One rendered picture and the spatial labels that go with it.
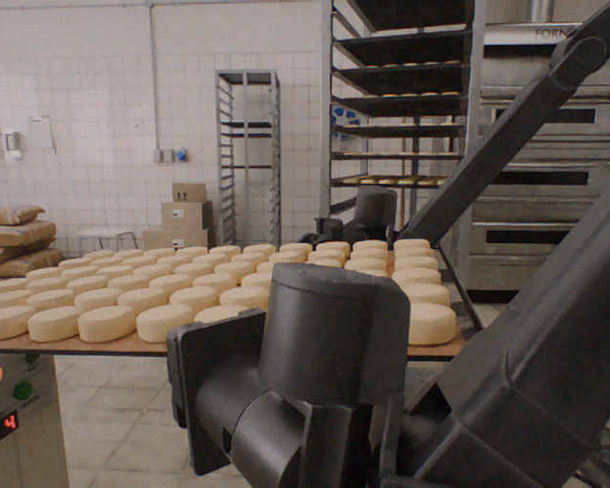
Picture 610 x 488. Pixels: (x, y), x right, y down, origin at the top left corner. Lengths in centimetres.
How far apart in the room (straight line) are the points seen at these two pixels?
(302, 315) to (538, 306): 11
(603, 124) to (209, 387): 383
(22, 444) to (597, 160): 377
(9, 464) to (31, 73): 479
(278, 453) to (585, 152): 382
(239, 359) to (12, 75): 539
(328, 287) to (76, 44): 514
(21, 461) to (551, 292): 91
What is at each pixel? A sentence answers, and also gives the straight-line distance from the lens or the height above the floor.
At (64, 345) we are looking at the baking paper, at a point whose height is 97.
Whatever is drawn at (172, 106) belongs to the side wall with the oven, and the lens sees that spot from 483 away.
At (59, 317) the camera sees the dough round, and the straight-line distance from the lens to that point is 48.
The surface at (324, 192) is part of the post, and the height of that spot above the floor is 102.
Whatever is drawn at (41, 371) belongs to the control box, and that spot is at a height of 77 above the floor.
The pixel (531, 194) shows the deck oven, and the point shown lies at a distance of 380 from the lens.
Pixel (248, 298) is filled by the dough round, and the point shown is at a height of 101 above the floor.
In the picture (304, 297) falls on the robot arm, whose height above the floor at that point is 108.
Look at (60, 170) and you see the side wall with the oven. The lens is 533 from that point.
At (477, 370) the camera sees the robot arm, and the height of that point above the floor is 104.
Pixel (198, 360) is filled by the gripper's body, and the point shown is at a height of 101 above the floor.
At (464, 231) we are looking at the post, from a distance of 149.
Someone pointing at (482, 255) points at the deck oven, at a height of 41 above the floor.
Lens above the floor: 114
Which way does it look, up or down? 11 degrees down
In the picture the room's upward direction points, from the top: straight up
